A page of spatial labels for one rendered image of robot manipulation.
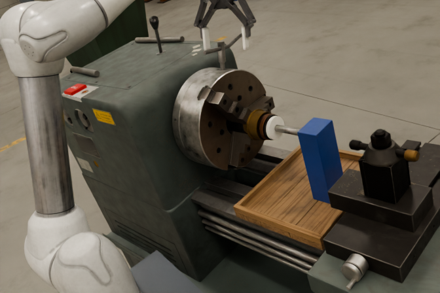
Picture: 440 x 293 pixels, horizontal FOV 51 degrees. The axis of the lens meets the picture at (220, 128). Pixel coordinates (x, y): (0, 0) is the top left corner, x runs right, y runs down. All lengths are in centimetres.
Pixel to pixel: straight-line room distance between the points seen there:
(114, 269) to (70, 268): 10
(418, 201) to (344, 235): 17
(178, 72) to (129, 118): 23
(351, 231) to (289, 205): 29
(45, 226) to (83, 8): 58
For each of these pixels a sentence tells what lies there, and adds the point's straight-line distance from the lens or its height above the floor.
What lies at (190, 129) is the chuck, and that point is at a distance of 134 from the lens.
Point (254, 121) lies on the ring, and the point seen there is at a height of 111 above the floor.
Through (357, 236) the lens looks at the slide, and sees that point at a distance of 108.
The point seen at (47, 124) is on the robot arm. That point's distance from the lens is 124.
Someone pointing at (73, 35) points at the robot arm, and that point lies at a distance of 107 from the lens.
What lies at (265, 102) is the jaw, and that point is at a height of 110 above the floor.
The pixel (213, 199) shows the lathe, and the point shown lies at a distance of 149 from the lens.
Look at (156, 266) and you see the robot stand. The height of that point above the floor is 75.
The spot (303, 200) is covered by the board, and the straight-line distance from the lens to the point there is 134.
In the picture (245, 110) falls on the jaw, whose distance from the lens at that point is 132.
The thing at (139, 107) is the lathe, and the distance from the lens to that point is 137.
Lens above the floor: 171
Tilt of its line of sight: 27 degrees down
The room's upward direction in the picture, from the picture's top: 18 degrees counter-clockwise
